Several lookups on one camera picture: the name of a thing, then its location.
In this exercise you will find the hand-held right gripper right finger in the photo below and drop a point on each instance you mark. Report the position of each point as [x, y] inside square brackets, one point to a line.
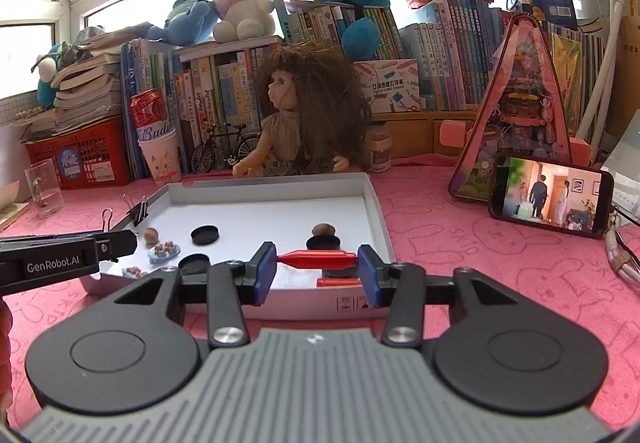
[367, 275]

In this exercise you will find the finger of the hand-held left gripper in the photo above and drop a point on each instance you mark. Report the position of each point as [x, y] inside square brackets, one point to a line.
[117, 244]

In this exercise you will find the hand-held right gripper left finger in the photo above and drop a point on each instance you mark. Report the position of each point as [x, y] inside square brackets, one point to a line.
[265, 273]

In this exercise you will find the large black binder clip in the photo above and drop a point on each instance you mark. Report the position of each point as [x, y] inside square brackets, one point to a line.
[106, 219]

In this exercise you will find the red plastic tube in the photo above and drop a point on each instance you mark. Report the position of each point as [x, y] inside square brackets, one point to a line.
[317, 259]
[337, 281]

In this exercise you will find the blue bear hair clip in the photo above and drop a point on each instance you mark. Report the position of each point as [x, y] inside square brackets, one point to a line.
[135, 271]
[165, 251]

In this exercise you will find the brown walnut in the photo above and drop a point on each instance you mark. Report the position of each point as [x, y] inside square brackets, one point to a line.
[322, 228]
[151, 236]

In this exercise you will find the white cardboard box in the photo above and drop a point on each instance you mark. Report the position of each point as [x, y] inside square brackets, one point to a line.
[280, 208]

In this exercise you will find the small black round lid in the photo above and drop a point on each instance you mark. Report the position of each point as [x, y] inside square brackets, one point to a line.
[205, 235]

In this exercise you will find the small black round tin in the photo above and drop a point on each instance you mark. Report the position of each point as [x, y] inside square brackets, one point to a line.
[194, 264]

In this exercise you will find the small black binder clip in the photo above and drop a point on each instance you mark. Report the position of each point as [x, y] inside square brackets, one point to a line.
[141, 213]

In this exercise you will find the beige paper pad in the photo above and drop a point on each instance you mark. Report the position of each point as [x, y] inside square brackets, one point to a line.
[12, 205]

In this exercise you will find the clear glass mug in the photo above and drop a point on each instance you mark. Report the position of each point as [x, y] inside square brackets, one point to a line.
[45, 190]

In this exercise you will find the pink bunny print towel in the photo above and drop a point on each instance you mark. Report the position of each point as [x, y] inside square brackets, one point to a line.
[450, 233]

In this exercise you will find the white cat paper cup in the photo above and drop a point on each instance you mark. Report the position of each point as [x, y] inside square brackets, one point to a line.
[160, 158]

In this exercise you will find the small brown jar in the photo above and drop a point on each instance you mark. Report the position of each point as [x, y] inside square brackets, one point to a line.
[378, 148]

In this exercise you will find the black model bicycle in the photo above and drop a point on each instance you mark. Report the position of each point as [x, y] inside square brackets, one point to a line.
[225, 148]

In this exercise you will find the red drink can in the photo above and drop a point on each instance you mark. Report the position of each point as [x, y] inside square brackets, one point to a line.
[150, 113]

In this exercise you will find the wooden drawer unit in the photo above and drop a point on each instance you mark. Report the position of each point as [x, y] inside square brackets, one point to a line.
[415, 133]

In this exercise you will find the brown haired doll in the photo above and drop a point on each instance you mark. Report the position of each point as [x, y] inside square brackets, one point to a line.
[300, 123]

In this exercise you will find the stack of lying books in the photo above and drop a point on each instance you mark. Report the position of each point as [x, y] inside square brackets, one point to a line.
[90, 88]

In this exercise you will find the row of blue workbooks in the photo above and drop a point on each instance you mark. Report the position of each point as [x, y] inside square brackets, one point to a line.
[145, 73]

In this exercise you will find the blue white plush toy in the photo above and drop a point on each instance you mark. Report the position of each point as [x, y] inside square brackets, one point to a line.
[50, 78]

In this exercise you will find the row of colourful books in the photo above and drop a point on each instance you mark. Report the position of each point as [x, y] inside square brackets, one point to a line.
[225, 88]

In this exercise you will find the white printed carton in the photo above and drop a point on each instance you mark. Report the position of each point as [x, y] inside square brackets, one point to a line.
[387, 85]

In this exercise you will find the smartphone with lit screen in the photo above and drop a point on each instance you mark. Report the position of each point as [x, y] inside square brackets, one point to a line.
[550, 195]

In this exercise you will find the grey plush toy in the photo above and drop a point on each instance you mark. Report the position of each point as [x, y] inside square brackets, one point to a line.
[82, 45]

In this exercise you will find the pink triangular dollhouse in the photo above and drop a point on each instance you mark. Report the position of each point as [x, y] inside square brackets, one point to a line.
[520, 123]

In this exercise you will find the lying blue plush toy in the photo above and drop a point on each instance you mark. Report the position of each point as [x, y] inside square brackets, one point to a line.
[185, 23]

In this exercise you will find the row of tall grey-blue books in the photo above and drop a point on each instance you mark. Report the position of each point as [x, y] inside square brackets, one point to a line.
[450, 53]

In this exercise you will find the clear plastic folder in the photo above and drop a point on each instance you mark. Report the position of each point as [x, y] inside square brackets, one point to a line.
[627, 173]

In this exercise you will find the row of thin picture books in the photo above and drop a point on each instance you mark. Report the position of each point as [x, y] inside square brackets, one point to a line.
[575, 83]

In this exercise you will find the white pipe frame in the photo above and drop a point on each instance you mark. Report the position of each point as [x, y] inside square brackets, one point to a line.
[607, 58]

